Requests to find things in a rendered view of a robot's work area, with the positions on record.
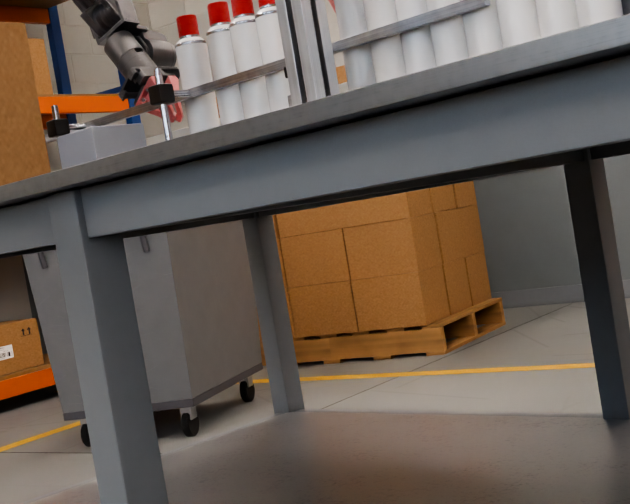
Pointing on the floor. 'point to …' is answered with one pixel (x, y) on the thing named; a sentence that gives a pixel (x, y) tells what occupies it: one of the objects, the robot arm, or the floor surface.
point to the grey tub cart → (168, 319)
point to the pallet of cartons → (386, 275)
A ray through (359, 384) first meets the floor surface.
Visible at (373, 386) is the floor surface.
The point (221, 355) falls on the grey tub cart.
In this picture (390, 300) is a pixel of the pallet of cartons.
